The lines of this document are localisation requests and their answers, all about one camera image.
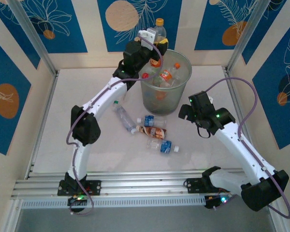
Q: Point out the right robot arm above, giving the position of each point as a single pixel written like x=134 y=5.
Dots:
x=263 y=191

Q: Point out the clear ribbed water bottle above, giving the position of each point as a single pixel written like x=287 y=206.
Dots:
x=124 y=118

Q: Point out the aluminium frame post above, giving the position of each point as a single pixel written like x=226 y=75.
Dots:
x=278 y=224
x=34 y=36
x=247 y=36
x=12 y=217

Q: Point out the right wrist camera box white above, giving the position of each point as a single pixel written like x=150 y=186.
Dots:
x=211 y=98

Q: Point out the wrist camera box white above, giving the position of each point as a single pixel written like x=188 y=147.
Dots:
x=147 y=36
x=211 y=98

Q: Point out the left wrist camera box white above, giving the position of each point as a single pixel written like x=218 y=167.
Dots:
x=147 y=36

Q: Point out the translucent green waste bin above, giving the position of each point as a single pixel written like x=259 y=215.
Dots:
x=166 y=106

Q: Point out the blue label water bottle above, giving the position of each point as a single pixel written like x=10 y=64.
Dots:
x=149 y=120
x=166 y=146

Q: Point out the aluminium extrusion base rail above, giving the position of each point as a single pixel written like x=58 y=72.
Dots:
x=147 y=186

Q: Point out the aluminium table side rail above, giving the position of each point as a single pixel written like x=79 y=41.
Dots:
x=52 y=84
x=236 y=96

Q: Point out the orange juice bottle orange cap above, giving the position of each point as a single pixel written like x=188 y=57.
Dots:
x=159 y=30

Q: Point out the black controller board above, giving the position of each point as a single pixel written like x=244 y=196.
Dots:
x=213 y=203
x=75 y=205

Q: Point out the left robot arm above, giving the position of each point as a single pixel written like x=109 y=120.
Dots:
x=85 y=125

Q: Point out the red label bottle orange cap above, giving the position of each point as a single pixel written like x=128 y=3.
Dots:
x=165 y=75

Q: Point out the brown coffee drink bottle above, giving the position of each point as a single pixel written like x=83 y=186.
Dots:
x=154 y=131

